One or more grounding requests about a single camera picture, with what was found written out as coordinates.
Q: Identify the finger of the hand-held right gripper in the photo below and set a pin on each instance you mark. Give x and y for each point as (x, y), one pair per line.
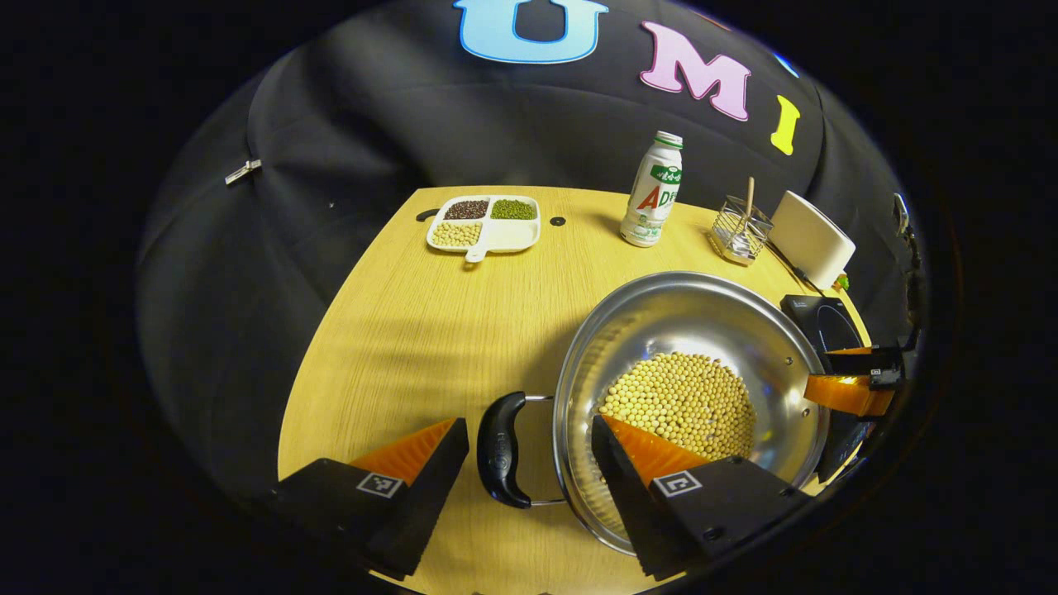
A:
(855, 362)
(843, 395)

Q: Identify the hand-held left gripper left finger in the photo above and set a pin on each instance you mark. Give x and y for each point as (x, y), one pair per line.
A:
(421, 504)

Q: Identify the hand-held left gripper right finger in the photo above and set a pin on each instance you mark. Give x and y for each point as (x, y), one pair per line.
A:
(632, 512)

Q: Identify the black induction cooktop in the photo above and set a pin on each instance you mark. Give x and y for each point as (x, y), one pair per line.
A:
(826, 322)

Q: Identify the sandwich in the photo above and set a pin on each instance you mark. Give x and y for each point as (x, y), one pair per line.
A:
(841, 282)

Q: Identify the white toaster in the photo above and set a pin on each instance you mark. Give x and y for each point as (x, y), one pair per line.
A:
(814, 240)

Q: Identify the pile of yellow soybeans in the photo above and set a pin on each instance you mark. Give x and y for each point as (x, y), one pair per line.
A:
(686, 397)

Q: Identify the wooden stick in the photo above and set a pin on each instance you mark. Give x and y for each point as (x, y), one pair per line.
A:
(749, 198)

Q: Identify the white drink bottle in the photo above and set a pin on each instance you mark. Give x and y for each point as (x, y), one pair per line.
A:
(653, 207)

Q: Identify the small pile of pale beans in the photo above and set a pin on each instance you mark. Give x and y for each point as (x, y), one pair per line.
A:
(456, 235)

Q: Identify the white divided dish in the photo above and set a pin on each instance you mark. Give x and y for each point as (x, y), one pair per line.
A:
(512, 238)

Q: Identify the pile of dark red beans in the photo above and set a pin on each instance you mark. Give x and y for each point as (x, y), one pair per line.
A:
(467, 210)

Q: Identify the pile of green mung beans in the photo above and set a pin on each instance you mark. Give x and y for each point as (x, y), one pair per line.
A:
(513, 210)

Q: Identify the silver metal clip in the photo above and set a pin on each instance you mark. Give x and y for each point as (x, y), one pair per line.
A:
(242, 171)

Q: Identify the black backdrop cloth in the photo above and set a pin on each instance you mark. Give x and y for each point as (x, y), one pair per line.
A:
(372, 124)

